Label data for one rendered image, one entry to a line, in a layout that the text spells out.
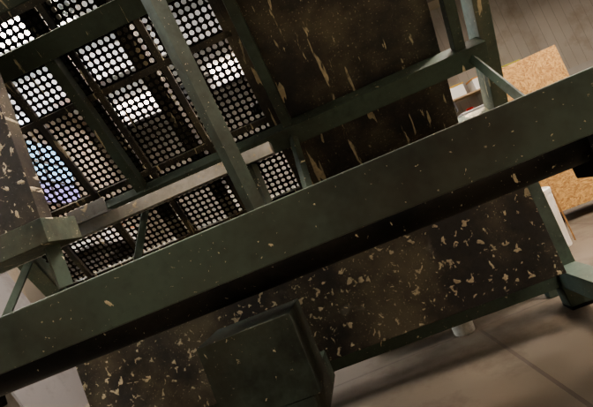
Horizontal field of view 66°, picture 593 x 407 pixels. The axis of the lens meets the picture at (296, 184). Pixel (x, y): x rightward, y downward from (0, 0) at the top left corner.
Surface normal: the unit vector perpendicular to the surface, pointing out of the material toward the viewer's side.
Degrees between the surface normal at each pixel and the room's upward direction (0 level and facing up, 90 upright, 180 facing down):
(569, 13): 90
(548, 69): 90
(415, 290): 90
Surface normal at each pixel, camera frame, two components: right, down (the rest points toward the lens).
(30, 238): -0.14, -0.04
